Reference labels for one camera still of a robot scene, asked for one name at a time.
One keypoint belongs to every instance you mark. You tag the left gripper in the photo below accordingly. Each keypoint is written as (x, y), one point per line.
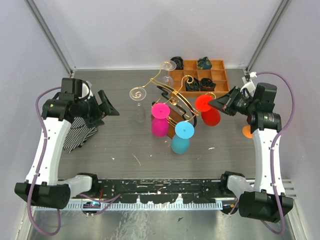
(95, 119)

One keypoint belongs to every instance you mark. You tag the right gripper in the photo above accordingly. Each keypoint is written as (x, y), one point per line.
(226, 102)

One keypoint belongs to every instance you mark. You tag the red wine glass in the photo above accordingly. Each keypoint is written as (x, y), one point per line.
(210, 116)

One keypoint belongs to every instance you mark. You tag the wooden compartment tray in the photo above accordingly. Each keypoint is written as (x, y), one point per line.
(217, 74)

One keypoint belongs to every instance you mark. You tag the orange wine glass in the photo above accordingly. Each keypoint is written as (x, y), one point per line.
(246, 130)

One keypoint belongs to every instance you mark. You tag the striped black white cloth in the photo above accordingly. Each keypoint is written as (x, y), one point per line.
(78, 134)

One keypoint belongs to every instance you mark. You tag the gold wire wine glass rack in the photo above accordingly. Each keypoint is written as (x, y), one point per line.
(181, 108)

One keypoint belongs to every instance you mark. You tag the clear wine glass back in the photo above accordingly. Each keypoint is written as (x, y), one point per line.
(168, 66)

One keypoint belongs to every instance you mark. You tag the clear wine glass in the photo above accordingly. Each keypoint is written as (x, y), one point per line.
(168, 66)
(138, 94)

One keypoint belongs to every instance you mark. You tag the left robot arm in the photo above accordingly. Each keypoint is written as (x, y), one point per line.
(41, 187)

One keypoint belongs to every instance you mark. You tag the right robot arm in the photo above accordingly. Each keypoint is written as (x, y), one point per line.
(266, 199)

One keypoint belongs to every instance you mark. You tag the clear wine glass front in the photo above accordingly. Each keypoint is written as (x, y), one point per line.
(138, 94)

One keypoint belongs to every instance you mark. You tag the blue wine glass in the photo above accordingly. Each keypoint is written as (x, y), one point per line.
(184, 131)

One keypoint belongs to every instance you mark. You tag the pink wine glass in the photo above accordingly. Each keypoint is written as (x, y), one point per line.
(159, 124)

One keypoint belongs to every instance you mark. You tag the dark rolled tie right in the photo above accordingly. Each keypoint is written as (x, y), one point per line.
(207, 85)

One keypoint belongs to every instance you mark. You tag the dark patterned rolled tie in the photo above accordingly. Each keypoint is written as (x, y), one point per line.
(192, 84)

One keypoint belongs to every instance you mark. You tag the blue green rolled tie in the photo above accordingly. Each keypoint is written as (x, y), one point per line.
(204, 63)

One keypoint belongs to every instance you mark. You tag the black rolled tie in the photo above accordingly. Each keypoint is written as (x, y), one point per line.
(179, 62)

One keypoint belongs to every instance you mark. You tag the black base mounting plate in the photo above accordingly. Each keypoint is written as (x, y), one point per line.
(160, 191)

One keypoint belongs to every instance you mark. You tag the white slotted cable duct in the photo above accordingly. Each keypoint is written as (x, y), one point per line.
(176, 206)

